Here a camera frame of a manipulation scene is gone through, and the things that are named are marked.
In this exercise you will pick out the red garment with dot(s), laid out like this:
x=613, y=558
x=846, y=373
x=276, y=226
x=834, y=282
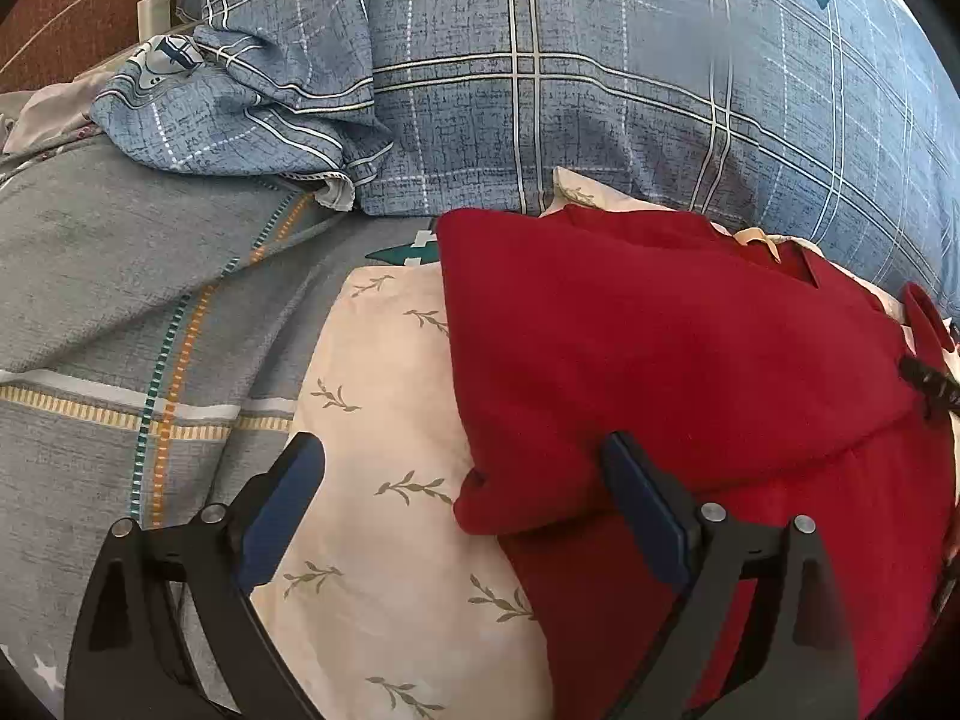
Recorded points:
x=675, y=352

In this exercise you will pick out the blue plaid duvet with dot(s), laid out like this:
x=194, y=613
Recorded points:
x=562, y=90

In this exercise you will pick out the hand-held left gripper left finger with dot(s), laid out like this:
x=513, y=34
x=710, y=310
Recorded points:
x=281, y=510

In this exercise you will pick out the grey striped bedsheet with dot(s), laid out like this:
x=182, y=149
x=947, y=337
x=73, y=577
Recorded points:
x=90, y=277

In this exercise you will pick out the cream leaf-print cloth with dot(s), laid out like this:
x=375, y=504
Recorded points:
x=390, y=450

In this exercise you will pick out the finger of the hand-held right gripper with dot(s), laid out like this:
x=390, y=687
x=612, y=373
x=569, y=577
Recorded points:
x=934, y=386

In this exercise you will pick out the white charger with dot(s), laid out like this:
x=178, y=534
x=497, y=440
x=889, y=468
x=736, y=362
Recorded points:
x=155, y=11

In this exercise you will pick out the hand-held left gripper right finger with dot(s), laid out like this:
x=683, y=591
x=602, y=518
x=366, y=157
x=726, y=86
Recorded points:
x=645, y=517

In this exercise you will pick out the grey crumpled cloth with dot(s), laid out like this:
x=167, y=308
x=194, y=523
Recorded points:
x=45, y=109

